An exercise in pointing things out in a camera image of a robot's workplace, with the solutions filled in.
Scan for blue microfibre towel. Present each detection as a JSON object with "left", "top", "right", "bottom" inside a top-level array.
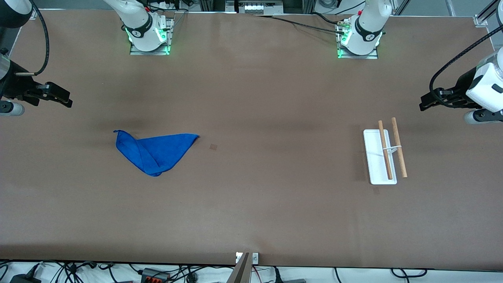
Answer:
[{"left": 114, "top": 130, "right": 200, "bottom": 177}]

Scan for white rack with wooden bars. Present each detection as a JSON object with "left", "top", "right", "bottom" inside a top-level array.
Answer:
[{"left": 363, "top": 117, "right": 408, "bottom": 185}]

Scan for black power adapter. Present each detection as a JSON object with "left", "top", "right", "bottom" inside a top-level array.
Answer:
[{"left": 9, "top": 274, "right": 42, "bottom": 283}]

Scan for black power strip orange switches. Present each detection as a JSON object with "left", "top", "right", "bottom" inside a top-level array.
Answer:
[{"left": 141, "top": 268, "right": 170, "bottom": 283}]

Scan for white electrical box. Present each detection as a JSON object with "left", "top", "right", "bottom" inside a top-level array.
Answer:
[{"left": 236, "top": 0, "right": 284, "bottom": 15}]

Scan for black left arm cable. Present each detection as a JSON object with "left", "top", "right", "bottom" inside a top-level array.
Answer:
[{"left": 429, "top": 24, "right": 503, "bottom": 105}]

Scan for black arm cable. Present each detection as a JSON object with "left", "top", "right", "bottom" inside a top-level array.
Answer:
[
  {"left": 429, "top": 24, "right": 503, "bottom": 105},
  {"left": 16, "top": 0, "right": 50, "bottom": 76}
]

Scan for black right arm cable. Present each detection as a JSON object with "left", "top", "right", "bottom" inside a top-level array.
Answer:
[{"left": 16, "top": 0, "right": 50, "bottom": 76}]

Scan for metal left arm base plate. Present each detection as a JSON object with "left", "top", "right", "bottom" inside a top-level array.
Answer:
[{"left": 337, "top": 19, "right": 379, "bottom": 59}]

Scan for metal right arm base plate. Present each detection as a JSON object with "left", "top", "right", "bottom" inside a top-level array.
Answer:
[{"left": 130, "top": 16, "right": 174, "bottom": 55}]

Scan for black cable on table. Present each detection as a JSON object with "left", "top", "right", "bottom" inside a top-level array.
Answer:
[{"left": 253, "top": 14, "right": 346, "bottom": 35}]

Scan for black looped floor cable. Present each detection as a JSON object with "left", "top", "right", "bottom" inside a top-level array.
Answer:
[{"left": 390, "top": 268, "right": 428, "bottom": 279}]

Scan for small metal edge bracket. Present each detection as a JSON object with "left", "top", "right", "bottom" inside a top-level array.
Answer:
[{"left": 236, "top": 252, "right": 259, "bottom": 265}]

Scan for grey camera mount pole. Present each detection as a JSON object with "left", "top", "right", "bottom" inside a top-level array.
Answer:
[{"left": 227, "top": 253, "right": 252, "bottom": 283}]

